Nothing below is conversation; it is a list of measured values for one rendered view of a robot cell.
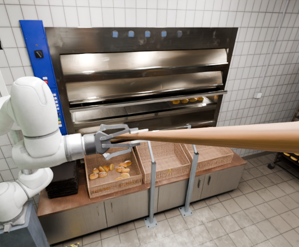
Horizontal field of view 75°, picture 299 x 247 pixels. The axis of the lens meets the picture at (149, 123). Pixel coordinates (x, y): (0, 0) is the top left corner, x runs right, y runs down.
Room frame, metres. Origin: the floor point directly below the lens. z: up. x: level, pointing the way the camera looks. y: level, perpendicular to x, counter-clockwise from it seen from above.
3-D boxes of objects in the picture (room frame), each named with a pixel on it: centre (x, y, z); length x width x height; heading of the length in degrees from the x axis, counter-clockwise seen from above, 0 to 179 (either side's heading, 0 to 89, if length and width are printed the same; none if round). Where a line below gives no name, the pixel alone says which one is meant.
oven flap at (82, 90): (2.08, -0.04, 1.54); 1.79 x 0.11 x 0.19; 110
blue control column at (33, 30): (2.59, 1.27, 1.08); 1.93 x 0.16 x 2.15; 20
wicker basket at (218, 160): (2.04, -0.71, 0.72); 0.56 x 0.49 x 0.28; 111
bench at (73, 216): (1.77, -0.03, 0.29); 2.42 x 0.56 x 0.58; 110
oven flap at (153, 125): (2.08, -0.04, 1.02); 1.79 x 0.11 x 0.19; 110
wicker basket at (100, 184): (1.63, 0.41, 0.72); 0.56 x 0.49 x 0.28; 111
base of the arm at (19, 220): (0.80, 0.91, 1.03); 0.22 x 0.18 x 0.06; 20
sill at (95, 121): (2.10, -0.03, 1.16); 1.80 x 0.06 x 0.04; 110
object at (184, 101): (2.69, -0.43, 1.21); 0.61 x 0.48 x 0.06; 20
